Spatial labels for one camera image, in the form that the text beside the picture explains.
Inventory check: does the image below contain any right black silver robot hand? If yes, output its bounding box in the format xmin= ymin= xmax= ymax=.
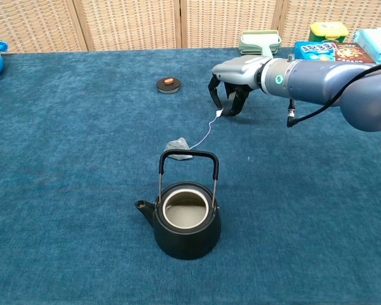
xmin=208 ymin=55 xmax=271 ymax=118

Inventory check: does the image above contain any tea bag with string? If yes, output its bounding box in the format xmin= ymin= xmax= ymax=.
xmin=164 ymin=109 xmax=225 ymax=161

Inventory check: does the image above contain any black teapot lid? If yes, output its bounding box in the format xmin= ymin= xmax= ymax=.
xmin=156 ymin=76 xmax=182 ymax=95

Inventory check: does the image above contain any green lint roller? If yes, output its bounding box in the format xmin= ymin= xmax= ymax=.
xmin=238 ymin=29 xmax=283 ymax=58

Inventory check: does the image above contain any blue cookie box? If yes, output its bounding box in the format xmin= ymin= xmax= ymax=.
xmin=293 ymin=40 xmax=377 ymax=64

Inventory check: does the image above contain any yellow lidded container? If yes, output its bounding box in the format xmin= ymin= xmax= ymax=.
xmin=308 ymin=21 xmax=349 ymax=43

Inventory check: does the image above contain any bamboo folding screen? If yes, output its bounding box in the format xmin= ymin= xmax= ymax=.
xmin=0 ymin=0 xmax=381 ymax=54

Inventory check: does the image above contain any light blue wipes pack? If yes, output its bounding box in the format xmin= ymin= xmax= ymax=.
xmin=352 ymin=27 xmax=381 ymax=64

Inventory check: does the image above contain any blue table cloth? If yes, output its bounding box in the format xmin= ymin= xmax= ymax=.
xmin=0 ymin=47 xmax=381 ymax=305

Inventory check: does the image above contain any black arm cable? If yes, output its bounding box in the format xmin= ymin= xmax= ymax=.
xmin=286 ymin=60 xmax=381 ymax=128

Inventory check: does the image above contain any black teapot with handle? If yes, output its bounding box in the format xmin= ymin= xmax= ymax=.
xmin=134 ymin=149 xmax=222 ymax=261

